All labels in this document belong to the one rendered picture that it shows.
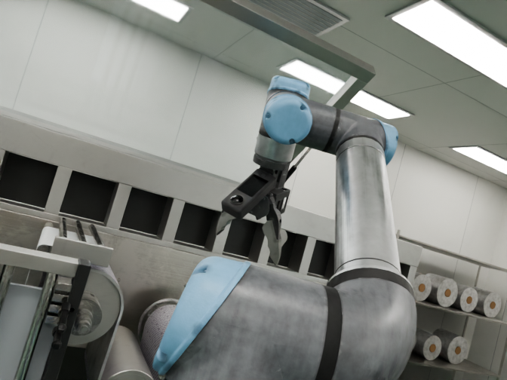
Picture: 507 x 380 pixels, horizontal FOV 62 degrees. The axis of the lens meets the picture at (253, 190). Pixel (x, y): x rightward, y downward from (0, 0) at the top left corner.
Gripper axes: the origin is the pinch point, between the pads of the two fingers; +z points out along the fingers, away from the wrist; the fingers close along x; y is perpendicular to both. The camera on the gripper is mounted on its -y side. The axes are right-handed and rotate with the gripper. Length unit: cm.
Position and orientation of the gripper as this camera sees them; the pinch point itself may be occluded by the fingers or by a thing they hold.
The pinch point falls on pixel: (243, 251)
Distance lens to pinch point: 88.2
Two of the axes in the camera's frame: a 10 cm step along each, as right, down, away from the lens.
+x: -8.2, -3.5, 4.5
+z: -2.3, 9.2, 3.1
